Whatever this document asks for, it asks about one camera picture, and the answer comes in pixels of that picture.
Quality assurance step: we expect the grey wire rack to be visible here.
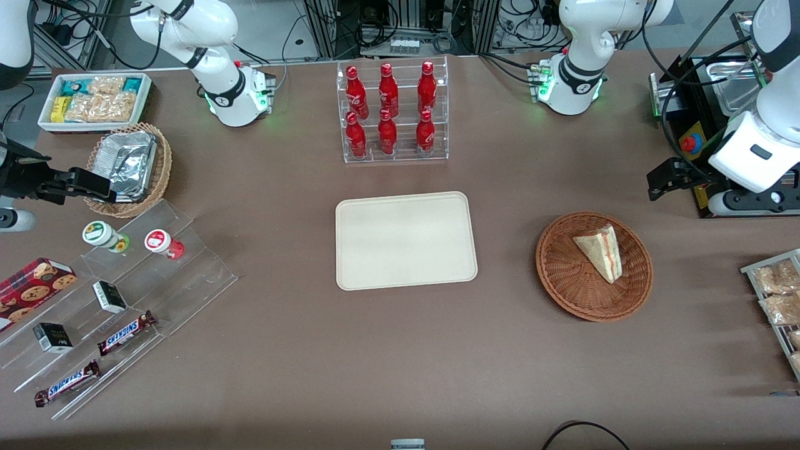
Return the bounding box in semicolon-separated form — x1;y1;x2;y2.
740;248;800;383

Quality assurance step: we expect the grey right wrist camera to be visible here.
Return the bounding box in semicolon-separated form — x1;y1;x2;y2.
0;209;36;233

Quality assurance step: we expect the triangle sandwich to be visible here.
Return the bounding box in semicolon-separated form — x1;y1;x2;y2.
572;224;624;285

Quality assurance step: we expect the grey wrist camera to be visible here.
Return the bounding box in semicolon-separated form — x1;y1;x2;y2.
707;186;800;218
0;209;36;233

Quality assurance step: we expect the clear acrylic bottle rack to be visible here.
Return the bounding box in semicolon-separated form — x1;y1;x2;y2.
336;55;449;165

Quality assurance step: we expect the green lidded white cup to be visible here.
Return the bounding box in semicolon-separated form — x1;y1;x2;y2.
82;221;131;254

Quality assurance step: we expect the Snickers chocolate bar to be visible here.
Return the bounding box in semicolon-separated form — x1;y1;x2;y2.
34;359;101;408
97;311;158;358

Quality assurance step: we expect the steel food pan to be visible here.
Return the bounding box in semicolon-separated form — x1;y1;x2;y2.
711;55;768;114

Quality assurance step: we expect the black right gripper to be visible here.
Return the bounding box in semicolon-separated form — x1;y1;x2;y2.
0;144;119;206

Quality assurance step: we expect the small clear peanut bag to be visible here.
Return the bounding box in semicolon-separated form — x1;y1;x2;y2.
86;76;126;96

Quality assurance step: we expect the clear acrylic stepped display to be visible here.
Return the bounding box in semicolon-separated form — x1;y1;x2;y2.
0;199;239;421

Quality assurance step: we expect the black looped floor cable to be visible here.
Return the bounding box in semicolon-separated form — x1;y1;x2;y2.
541;420;632;450

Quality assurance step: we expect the white rectangular snack bin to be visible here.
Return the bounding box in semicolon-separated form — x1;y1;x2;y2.
37;72;154;134

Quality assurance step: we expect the large clear peanut bag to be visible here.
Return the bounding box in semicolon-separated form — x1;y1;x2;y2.
64;92;137;124

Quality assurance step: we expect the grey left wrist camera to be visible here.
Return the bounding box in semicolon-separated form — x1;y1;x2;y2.
707;186;800;218

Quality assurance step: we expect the oval tan wicker basket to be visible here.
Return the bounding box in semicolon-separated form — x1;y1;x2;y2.
84;122;173;219

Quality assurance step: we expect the aluminium foil container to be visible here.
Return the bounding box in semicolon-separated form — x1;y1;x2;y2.
92;130;159;203

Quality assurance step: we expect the black food warmer machine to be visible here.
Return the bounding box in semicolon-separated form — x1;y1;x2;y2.
649;11;800;219

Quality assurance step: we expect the red chocolate cookie box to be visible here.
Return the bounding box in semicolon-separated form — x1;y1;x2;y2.
0;257;78;333

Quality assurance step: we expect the small black carton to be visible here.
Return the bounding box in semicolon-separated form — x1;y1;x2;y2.
92;281;129;315
32;322;74;355

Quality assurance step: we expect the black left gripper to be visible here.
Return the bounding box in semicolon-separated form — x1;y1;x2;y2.
647;157;717;202

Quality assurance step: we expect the round brown wicker basket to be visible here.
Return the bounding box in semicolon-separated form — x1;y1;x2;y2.
536;211;654;323

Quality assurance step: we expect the red lidded white cup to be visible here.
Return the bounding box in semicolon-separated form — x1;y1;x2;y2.
144;229;186;261

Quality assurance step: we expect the red cola bottle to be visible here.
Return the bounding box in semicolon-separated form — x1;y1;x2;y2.
415;109;437;158
345;65;370;119
377;109;399;156
378;62;400;118
417;61;439;117
345;111;368;159

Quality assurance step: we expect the beige plastic tray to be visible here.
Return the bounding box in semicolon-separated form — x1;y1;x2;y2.
335;191;479;292

